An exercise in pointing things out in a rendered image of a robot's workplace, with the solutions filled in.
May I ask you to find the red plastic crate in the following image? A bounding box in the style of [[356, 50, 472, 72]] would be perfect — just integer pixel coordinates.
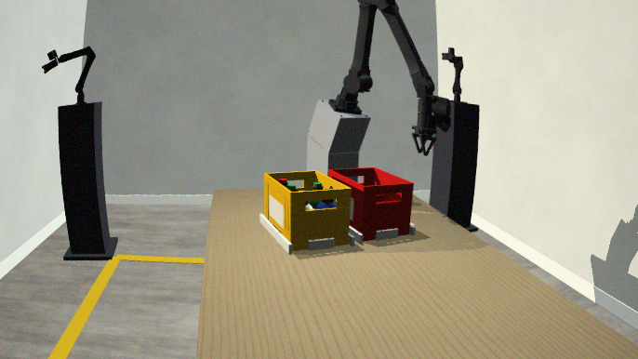
[[328, 167, 414, 241]]

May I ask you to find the yellow plastic crate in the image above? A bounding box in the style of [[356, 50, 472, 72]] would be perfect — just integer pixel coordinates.
[[264, 171, 352, 251]]

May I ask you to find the blue bottle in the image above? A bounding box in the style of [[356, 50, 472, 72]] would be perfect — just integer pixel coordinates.
[[316, 199, 336, 209]]

